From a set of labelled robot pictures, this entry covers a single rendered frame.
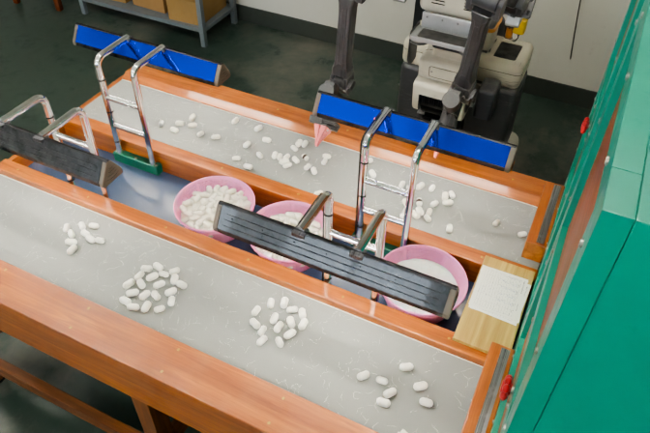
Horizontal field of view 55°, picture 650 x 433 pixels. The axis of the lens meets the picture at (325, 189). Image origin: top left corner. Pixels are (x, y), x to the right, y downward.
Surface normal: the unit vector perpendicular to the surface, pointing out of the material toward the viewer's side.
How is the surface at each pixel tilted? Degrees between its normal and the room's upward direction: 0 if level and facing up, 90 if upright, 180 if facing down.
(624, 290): 90
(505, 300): 0
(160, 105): 0
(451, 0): 98
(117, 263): 0
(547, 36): 90
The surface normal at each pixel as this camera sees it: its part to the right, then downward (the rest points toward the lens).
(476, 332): 0.01, -0.74
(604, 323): -0.44, 0.60
